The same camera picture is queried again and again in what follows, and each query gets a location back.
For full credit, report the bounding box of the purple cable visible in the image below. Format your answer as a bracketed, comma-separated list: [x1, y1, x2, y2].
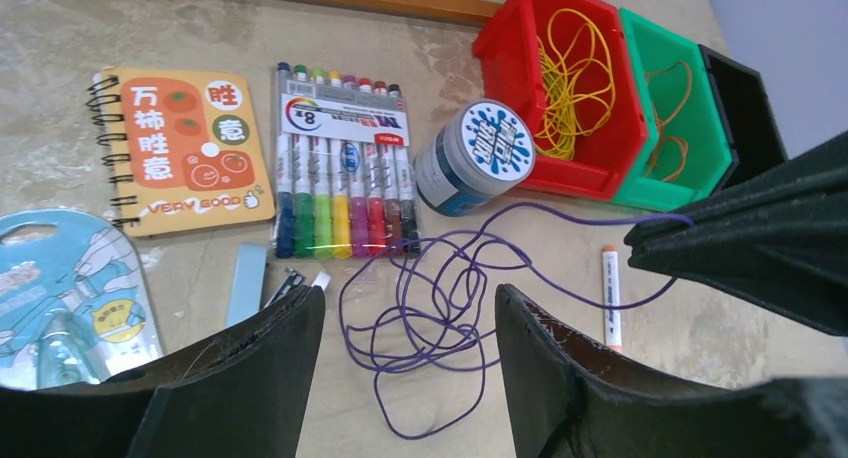
[337, 201, 696, 441]

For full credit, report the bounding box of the red plastic bin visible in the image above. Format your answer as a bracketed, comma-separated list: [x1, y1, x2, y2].
[472, 0, 647, 202]

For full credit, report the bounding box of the round blue white tub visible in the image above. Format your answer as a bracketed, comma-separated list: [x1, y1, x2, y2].
[413, 98, 535, 217]

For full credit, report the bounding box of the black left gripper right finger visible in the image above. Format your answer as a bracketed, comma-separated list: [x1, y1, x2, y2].
[495, 284, 847, 457]

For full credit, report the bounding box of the light blue white stapler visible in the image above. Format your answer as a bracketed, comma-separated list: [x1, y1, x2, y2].
[224, 243, 331, 336]

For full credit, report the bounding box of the orange cable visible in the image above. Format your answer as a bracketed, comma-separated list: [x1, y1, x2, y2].
[642, 60, 694, 183]

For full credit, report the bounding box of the black plastic bin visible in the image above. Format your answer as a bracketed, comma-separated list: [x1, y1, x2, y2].
[699, 44, 787, 192]

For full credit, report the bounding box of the pack of coloured markers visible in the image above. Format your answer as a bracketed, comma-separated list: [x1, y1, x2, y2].
[271, 62, 420, 260]

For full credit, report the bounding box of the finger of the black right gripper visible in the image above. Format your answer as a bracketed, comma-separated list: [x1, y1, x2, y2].
[624, 134, 847, 337]

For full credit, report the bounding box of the blue white tape package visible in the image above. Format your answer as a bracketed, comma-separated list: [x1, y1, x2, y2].
[1, 209, 165, 391]

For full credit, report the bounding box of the green plastic bin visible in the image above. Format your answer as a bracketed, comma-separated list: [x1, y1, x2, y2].
[611, 8, 733, 211]

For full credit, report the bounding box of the orange spiral notebook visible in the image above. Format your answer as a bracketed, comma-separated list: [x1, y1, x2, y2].
[86, 67, 276, 237]

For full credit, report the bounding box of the yellow cable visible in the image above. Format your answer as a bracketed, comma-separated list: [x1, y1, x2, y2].
[533, 7, 617, 163]

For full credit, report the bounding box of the white orange-capped marker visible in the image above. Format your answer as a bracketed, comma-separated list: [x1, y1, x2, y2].
[602, 245, 623, 353]

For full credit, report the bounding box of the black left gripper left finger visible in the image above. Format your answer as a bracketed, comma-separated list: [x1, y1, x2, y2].
[1, 286, 325, 457]

